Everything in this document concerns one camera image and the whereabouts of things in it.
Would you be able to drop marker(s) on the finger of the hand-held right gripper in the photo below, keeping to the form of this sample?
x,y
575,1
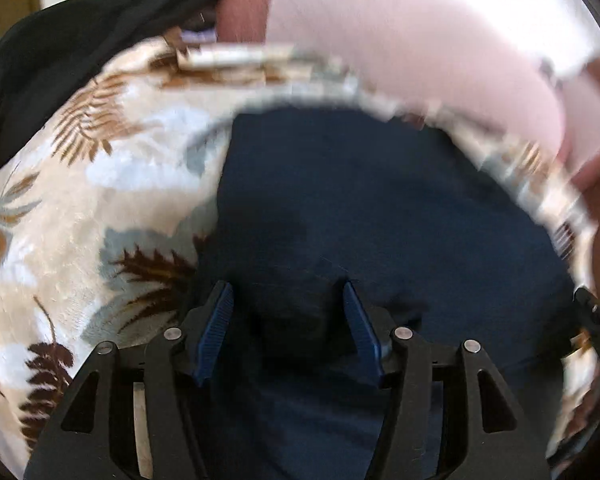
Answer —
x,y
597,312

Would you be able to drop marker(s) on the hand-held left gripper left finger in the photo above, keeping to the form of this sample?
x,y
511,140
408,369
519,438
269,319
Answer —
x,y
211,345

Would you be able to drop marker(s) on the leaf print blanket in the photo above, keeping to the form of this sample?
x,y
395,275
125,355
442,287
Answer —
x,y
80,210

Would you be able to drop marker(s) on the navy blue garment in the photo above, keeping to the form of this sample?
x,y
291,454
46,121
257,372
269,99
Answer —
x,y
355,200

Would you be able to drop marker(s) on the black cloth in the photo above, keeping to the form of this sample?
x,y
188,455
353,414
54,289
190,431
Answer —
x,y
55,50

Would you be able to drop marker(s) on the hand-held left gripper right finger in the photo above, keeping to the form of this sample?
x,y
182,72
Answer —
x,y
362,340

